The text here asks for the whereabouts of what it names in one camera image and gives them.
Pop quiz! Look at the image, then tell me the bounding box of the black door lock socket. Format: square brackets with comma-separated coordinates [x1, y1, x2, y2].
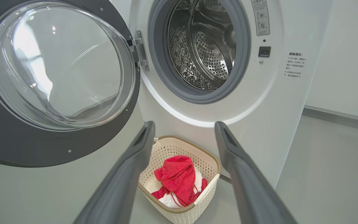
[258, 46, 272, 58]

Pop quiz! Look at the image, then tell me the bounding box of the perforated steel washer drum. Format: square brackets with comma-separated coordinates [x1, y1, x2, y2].
[167, 0, 237, 91]

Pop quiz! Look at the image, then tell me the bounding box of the metal door hinge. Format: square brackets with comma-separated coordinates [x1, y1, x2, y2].
[132, 30, 150, 71]

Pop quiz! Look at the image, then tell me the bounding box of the cream perforated laundry basket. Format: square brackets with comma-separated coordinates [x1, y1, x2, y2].
[137, 135, 222, 224]

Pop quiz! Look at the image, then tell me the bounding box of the grey warning sticker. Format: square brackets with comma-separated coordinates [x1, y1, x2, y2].
[251, 0, 270, 36]

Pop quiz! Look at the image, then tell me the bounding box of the red and white garment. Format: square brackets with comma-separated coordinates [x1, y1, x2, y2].
[151, 155, 208, 209]

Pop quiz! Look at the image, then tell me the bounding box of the grey rubber door gasket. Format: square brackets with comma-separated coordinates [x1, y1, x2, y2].
[148, 0, 251, 104]

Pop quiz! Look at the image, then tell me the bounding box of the white washing machine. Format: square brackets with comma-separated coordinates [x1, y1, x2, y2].
[109, 0, 335, 190]

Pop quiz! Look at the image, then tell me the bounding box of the round washing machine door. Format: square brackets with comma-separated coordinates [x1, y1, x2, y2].
[0, 0, 141, 168]

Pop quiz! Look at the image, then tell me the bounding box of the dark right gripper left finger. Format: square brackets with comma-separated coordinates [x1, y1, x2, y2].
[73, 121, 156, 224]

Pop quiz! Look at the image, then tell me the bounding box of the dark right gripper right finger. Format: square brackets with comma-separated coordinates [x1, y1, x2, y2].
[214, 121, 298, 224]

